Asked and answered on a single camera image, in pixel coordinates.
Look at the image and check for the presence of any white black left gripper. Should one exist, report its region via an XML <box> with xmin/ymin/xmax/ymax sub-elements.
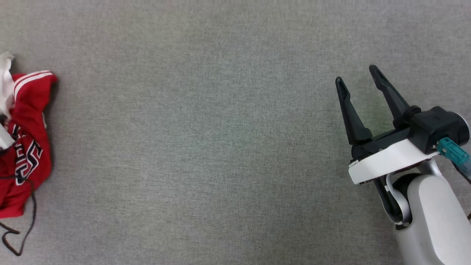
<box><xmin>0</xmin><ymin>125</ymin><xmax>15</xmax><ymax>151</ymax></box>

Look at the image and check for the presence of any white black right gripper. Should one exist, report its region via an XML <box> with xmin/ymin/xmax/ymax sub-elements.
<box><xmin>335</xmin><ymin>65</ymin><xmax>440</xmax><ymax>185</ymax></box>

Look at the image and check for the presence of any red basketball jersey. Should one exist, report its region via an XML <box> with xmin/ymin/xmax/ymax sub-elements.
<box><xmin>0</xmin><ymin>53</ymin><xmax>59</xmax><ymax>220</ymax></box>

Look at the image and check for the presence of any grey fabric sofa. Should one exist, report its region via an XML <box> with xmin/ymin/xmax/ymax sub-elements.
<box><xmin>0</xmin><ymin>0</ymin><xmax>471</xmax><ymax>265</ymax></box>

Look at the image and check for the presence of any thin black cable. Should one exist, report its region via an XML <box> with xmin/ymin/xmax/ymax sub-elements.
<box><xmin>0</xmin><ymin>175</ymin><xmax>37</xmax><ymax>257</ymax></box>

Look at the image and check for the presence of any teal right camera connector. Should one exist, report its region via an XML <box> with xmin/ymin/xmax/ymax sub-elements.
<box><xmin>437</xmin><ymin>137</ymin><xmax>471</xmax><ymax>174</ymax></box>

